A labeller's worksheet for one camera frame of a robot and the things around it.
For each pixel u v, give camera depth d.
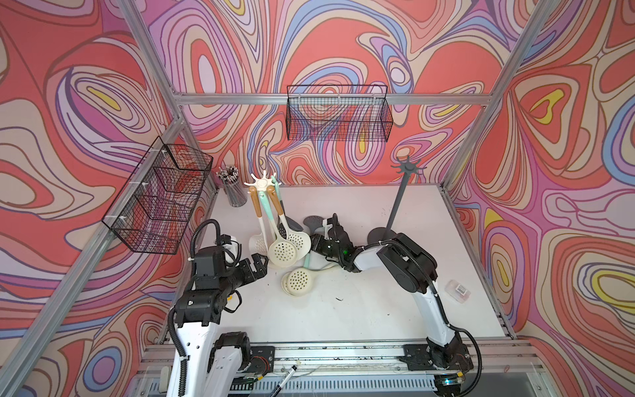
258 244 0.86
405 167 0.71
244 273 0.63
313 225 0.99
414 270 0.56
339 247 0.80
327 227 0.92
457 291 0.85
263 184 0.66
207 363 0.42
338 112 0.96
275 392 0.68
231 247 0.65
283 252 0.82
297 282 0.84
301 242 0.88
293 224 0.95
